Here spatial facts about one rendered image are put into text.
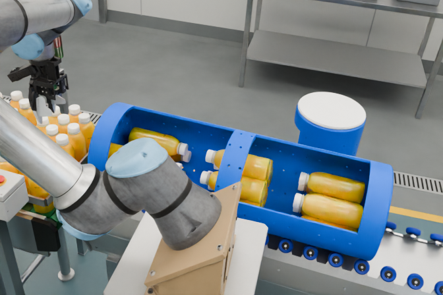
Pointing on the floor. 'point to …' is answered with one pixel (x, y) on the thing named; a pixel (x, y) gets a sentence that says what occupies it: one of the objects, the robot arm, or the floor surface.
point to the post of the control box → (9, 263)
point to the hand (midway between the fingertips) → (45, 114)
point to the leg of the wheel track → (111, 265)
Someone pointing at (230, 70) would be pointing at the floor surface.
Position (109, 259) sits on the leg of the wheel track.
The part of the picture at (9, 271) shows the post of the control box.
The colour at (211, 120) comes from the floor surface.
